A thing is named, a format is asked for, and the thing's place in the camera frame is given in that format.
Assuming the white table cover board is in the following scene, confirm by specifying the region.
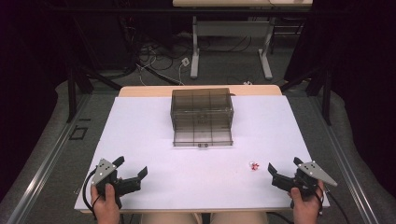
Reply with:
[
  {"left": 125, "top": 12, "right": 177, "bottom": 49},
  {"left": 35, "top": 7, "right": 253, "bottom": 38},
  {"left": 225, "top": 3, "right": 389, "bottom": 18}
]
[{"left": 74, "top": 94, "right": 331, "bottom": 213}]

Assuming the person's leg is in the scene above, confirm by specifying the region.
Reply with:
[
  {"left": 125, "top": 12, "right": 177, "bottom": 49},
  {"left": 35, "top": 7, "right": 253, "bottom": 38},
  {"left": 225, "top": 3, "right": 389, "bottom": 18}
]
[
  {"left": 210, "top": 212, "right": 269, "bottom": 224},
  {"left": 140, "top": 212, "right": 201, "bottom": 224}
]

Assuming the person's left leg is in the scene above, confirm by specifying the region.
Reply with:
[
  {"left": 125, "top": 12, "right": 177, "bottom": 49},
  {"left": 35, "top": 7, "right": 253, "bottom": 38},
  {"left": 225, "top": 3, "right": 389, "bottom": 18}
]
[{"left": 140, "top": 212, "right": 201, "bottom": 224}]

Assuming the person's left hand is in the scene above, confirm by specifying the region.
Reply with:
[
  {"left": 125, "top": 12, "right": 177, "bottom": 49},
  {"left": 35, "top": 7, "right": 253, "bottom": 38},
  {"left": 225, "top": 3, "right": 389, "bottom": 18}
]
[{"left": 90, "top": 182, "right": 121, "bottom": 224}]

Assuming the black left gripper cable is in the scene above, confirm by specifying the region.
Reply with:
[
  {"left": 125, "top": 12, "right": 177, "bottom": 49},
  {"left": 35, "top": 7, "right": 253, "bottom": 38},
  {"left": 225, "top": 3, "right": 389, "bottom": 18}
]
[{"left": 81, "top": 168, "right": 103, "bottom": 220}]

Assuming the person's right leg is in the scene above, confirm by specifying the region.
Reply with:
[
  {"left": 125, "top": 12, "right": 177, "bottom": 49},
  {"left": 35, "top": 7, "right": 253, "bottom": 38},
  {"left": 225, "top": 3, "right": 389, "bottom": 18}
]
[{"left": 210, "top": 212, "right": 269, "bottom": 224}]

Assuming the smoky clear drawer cabinet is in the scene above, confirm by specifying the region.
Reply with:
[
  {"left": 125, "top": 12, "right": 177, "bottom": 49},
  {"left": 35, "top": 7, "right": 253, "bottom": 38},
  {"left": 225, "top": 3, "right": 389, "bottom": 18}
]
[{"left": 170, "top": 88, "right": 234, "bottom": 132}]

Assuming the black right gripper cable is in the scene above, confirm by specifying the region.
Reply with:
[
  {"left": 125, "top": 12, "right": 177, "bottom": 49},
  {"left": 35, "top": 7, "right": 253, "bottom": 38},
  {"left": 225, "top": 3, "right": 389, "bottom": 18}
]
[{"left": 315, "top": 185, "right": 351, "bottom": 224}]

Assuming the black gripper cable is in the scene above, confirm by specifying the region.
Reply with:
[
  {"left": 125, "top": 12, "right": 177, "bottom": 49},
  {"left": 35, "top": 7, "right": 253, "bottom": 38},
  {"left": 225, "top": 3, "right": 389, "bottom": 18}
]
[
  {"left": 81, "top": 168, "right": 103, "bottom": 220},
  {"left": 315, "top": 185, "right": 351, "bottom": 224}
]

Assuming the person's right hand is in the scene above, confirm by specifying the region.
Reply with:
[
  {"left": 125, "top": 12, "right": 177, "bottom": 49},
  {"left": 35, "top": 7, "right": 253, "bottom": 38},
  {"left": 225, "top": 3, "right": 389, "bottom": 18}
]
[{"left": 287, "top": 180, "right": 325, "bottom": 224}]

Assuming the light wooden table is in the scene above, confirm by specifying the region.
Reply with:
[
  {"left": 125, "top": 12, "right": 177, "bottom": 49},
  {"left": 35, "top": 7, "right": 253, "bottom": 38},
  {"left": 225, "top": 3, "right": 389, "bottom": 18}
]
[{"left": 118, "top": 84, "right": 283, "bottom": 98}]

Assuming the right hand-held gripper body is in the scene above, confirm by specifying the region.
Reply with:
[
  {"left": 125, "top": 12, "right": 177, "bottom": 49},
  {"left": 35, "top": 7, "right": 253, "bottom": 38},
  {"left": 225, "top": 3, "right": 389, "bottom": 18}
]
[{"left": 289, "top": 161, "right": 338, "bottom": 210}]

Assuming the tangle of floor cables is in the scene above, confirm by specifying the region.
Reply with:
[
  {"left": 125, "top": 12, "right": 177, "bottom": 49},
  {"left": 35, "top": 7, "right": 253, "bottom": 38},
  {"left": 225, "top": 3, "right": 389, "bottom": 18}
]
[{"left": 124, "top": 27, "right": 200, "bottom": 87}]

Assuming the white desk with metal legs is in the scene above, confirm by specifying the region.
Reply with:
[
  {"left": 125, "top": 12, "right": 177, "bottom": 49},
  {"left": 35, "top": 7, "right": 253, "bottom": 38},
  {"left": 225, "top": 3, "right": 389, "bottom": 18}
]
[{"left": 172, "top": 0, "right": 314, "bottom": 80}]

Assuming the aluminium floor rail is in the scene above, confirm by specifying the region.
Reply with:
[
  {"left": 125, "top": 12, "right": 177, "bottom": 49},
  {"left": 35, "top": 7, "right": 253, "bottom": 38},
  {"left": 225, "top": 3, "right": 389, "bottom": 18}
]
[
  {"left": 7, "top": 92, "right": 93, "bottom": 224},
  {"left": 308, "top": 92, "right": 381, "bottom": 224}
]

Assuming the black metal stand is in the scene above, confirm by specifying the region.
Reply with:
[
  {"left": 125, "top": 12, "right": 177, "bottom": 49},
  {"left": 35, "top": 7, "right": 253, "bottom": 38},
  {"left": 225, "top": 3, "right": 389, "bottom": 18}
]
[
  {"left": 279, "top": 18, "right": 332, "bottom": 127},
  {"left": 65, "top": 18, "right": 123, "bottom": 123}
]

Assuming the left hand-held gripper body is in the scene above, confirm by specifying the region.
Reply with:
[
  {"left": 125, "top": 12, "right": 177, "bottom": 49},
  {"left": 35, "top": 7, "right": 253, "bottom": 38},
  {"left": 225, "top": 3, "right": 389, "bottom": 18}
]
[{"left": 91, "top": 158, "right": 123, "bottom": 210}]

